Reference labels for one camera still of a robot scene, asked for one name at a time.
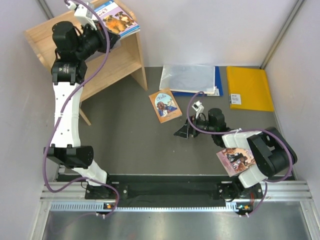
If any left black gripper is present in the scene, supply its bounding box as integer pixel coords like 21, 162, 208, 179
73, 19, 120, 60

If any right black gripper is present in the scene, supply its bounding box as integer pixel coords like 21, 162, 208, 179
174, 114, 216, 140

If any Why Do Dogs Bark book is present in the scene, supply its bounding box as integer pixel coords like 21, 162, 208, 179
94, 0, 140, 39

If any orange Othello book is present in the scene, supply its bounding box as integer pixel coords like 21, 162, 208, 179
148, 88, 183, 124

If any pink Taming of Shrew book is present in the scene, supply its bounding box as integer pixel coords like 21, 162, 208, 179
216, 148, 256, 177

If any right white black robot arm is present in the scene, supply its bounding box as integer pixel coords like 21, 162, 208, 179
174, 108, 298, 198

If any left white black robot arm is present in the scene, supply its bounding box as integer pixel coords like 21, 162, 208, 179
43, 21, 120, 199

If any wooden two-tier shelf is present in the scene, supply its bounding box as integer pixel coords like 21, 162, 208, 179
24, 13, 148, 125

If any clear plastic file folder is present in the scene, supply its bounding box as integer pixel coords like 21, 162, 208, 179
159, 64, 216, 94

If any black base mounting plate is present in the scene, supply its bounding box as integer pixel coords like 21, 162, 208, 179
84, 174, 255, 208

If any yellow file folder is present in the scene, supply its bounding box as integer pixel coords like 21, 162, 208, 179
226, 66, 274, 112

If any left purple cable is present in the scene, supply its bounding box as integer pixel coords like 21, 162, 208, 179
42, 0, 120, 220

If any purple cable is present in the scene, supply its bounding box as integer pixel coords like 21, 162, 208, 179
187, 91, 294, 218
42, 0, 120, 220

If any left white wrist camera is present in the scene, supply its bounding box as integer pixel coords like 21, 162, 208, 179
64, 0, 98, 31

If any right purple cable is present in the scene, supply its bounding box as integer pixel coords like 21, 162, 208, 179
187, 91, 294, 218

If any aluminium rail frame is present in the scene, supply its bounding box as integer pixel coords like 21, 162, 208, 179
30, 180, 320, 240

